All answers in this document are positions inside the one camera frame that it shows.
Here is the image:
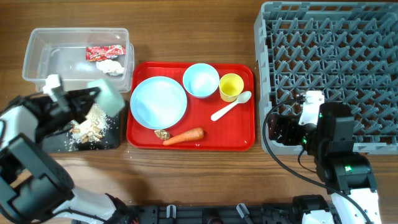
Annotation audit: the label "rice and food scraps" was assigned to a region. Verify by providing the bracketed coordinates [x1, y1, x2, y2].
[68, 103, 109, 152]

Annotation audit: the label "red serving tray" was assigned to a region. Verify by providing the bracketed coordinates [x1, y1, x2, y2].
[126, 62, 256, 151]

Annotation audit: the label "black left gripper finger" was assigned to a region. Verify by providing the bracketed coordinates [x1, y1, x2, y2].
[65, 87, 101, 103]
[68, 99, 94, 124]

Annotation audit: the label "green bowl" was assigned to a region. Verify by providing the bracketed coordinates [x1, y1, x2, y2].
[86, 79, 125, 117]

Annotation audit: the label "white plastic spoon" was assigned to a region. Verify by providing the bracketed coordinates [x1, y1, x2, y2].
[211, 91, 252, 121]

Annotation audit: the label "brown food scrap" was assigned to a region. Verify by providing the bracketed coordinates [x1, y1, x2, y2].
[154, 129, 170, 141]

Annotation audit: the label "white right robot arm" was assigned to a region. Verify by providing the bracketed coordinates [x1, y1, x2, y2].
[262, 100, 381, 223]

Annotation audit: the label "yellow cup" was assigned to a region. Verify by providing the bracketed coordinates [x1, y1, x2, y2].
[219, 73, 244, 102]

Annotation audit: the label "red snack wrapper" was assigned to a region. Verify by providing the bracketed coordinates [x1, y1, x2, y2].
[86, 45, 126, 62]

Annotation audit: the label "light blue bowl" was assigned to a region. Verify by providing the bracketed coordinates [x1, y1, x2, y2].
[182, 63, 220, 98]

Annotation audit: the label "orange carrot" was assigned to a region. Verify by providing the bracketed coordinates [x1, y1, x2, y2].
[163, 128, 205, 146]

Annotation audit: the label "grey dishwasher rack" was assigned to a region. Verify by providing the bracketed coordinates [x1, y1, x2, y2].
[254, 1, 397, 154]

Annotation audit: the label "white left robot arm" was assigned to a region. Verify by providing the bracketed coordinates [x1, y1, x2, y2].
[1, 87, 137, 223]

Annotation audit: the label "white tissue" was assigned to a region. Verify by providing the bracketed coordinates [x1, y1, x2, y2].
[96, 59, 124, 76]

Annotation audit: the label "clear plastic waste bin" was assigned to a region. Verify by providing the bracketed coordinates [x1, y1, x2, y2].
[22, 27, 134, 93]

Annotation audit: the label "light blue plate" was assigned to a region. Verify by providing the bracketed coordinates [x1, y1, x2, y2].
[130, 76, 187, 129]

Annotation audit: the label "black waste tray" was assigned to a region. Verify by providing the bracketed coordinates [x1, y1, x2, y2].
[40, 115, 120, 153]

